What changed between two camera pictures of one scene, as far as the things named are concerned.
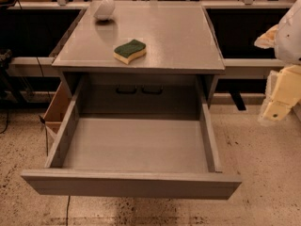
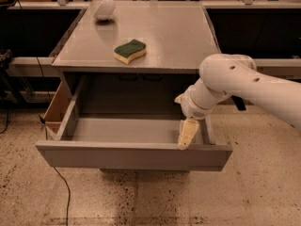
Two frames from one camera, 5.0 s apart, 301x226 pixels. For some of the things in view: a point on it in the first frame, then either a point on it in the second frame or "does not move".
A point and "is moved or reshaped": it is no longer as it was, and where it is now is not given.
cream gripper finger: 268,39 → 180,98
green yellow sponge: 129,52 does not move
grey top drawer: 161,155 is moved or reshaped
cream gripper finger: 282,93 → 187,131
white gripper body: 289,37 → 192,106
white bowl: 106,8 does not move
